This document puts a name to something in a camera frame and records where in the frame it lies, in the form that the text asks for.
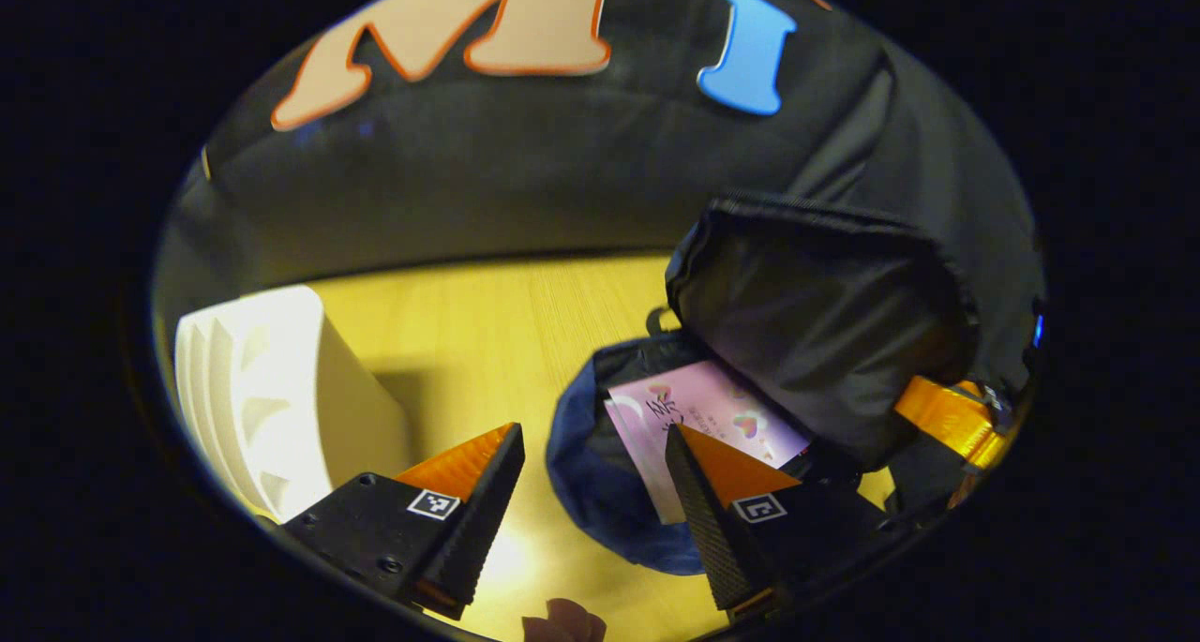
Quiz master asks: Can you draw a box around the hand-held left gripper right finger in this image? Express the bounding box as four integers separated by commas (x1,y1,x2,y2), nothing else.
664,424,915,621

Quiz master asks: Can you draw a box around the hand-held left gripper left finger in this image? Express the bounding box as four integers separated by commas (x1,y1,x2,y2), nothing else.
281,422,526,621

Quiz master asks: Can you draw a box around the book with pink cover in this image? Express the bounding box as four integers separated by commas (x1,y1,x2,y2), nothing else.
609,361,812,474

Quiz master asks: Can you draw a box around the blue schoolbag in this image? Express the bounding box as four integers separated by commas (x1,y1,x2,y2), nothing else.
546,192,983,575

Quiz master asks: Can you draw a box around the white plastic bookshelf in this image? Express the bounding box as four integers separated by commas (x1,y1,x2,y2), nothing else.
173,284,413,526

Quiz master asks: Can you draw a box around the black backdrop cloth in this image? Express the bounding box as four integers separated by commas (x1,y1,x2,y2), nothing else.
150,0,1046,399

